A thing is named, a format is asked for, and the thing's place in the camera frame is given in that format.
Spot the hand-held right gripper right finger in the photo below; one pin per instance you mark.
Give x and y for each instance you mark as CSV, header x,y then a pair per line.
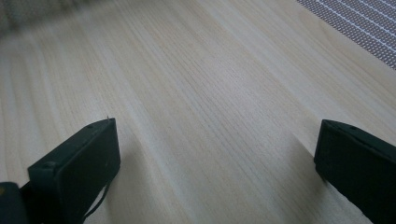
x,y
358,161

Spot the grey woven mat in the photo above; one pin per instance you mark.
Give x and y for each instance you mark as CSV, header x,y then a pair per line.
x,y
361,25

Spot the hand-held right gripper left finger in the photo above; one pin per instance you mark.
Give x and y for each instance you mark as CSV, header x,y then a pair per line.
x,y
77,168

